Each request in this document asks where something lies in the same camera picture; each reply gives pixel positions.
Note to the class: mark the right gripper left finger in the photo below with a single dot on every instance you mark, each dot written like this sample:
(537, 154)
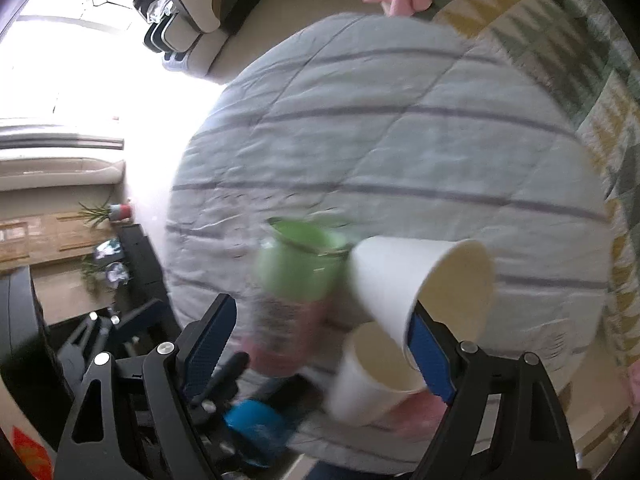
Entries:
(131, 417)

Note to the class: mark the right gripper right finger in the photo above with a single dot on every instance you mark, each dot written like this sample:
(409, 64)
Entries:
(503, 418)

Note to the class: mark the white paper cup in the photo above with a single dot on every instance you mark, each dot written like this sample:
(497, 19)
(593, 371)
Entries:
(373, 377)
(453, 281)

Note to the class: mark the pink label cup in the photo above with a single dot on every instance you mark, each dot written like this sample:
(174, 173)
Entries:
(418, 417)

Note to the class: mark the blue black cup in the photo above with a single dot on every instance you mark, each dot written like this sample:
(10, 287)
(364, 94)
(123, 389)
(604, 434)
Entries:
(259, 434)

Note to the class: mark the black tv cabinet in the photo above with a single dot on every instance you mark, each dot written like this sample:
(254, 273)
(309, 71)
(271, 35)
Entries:
(146, 278)

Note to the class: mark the potted plant red pot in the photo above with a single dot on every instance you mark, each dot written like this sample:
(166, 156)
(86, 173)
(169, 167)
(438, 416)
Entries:
(95, 215)

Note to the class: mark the grey striped quilted tablecloth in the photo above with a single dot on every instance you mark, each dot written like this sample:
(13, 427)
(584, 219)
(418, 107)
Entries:
(402, 128)

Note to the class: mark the triangle pattern sofa cover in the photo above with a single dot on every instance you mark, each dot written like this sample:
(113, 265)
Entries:
(578, 52)

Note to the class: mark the white massage chair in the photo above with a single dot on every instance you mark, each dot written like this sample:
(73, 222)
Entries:
(189, 34)

